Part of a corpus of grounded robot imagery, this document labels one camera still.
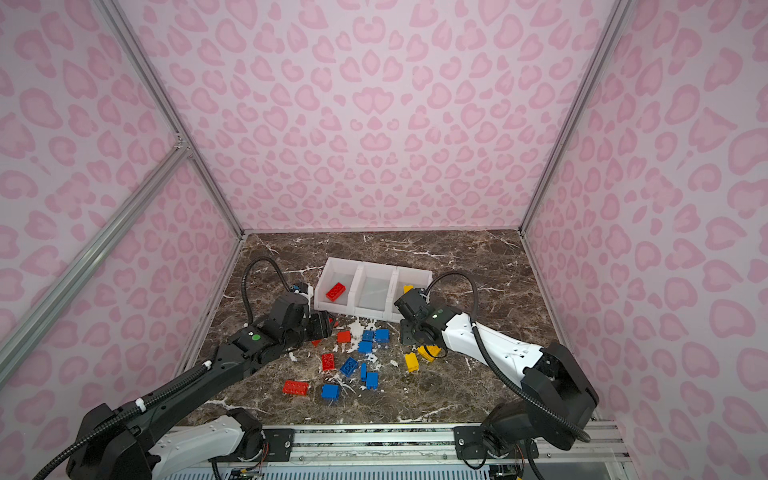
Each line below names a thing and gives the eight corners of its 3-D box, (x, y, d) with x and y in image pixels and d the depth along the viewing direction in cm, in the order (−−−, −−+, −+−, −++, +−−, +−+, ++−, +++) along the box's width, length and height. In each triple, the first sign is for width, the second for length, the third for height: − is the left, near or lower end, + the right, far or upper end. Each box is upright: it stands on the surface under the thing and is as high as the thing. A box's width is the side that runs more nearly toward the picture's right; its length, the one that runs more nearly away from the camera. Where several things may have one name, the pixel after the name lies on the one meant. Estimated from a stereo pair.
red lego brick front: (283, 395, 83) (281, 393, 81) (286, 382, 85) (284, 380, 83) (307, 395, 83) (306, 393, 81) (310, 382, 85) (308, 380, 83)
